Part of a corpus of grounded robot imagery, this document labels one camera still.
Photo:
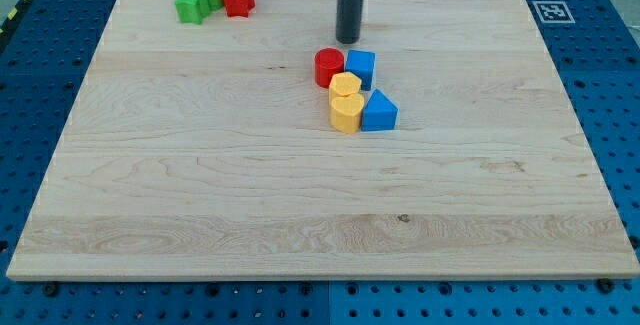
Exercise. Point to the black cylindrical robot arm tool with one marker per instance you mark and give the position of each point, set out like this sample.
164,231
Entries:
348,20

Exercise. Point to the yellow heart block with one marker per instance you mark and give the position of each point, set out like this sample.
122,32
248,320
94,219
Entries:
346,113

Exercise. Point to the yellow hexagon block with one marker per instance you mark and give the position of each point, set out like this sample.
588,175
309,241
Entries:
343,84

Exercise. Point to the blue triangle block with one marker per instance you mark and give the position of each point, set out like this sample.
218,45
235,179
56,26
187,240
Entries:
379,114

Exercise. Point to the red cylinder block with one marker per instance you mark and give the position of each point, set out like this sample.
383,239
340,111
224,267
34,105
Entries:
327,63

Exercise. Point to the blue cube block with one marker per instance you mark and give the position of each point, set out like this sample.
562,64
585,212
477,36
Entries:
361,64

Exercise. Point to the light wooden board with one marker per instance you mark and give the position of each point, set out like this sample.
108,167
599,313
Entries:
205,153

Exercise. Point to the green star block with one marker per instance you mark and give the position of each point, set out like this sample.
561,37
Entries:
192,11

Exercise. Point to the white fiducial marker tag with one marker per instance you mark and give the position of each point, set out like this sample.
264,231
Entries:
553,12

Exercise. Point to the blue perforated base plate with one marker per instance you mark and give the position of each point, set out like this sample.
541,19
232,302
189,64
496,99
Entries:
45,50

